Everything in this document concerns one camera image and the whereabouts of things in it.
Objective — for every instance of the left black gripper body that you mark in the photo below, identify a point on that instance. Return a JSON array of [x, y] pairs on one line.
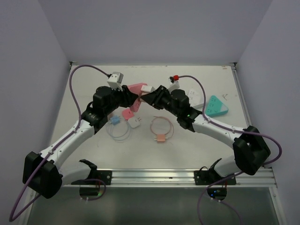
[[117, 98]]

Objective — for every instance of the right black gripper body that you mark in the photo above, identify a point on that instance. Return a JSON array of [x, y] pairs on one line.
[[165, 102]]

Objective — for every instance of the white charger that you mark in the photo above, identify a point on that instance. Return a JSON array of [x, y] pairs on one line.
[[147, 89]]

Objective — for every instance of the pink triangular power strip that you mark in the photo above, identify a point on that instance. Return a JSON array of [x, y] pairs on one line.
[[136, 89]]

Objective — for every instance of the white power strip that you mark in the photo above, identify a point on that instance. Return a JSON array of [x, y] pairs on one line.
[[196, 99]]

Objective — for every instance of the blue charger plug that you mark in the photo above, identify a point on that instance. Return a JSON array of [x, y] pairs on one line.
[[114, 120]]

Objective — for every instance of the pink plug adapter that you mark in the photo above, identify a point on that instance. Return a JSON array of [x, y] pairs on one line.
[[127, 114]]

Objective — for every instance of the white plug adapter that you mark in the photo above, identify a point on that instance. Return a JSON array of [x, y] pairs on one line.
[[134, 122]]

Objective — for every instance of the peach plug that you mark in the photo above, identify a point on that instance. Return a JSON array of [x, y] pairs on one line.
[[160, 138]]

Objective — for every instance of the teal triangular power strip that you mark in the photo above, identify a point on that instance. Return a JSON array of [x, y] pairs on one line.
[[215, 107]]

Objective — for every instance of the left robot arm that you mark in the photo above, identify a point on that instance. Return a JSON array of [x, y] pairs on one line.
[[42, 171]]

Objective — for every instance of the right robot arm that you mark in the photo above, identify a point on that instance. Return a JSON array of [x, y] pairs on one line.
[[249, 149]]

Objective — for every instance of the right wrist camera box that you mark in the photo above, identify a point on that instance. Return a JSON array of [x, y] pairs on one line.
[[174, 83]]

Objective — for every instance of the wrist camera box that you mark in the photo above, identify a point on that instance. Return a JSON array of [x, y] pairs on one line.
[[174, 83], [115, 80]]

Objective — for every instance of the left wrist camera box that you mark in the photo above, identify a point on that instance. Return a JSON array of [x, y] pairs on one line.
[[115, 80]]

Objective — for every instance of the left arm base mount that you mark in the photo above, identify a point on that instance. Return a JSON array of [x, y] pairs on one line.
[[94, 173]]

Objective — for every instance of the aluminium front rail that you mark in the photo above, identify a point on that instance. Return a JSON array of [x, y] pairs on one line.
[[169, 178]]

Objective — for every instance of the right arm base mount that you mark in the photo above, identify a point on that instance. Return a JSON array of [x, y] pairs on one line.
[[217, 171]]

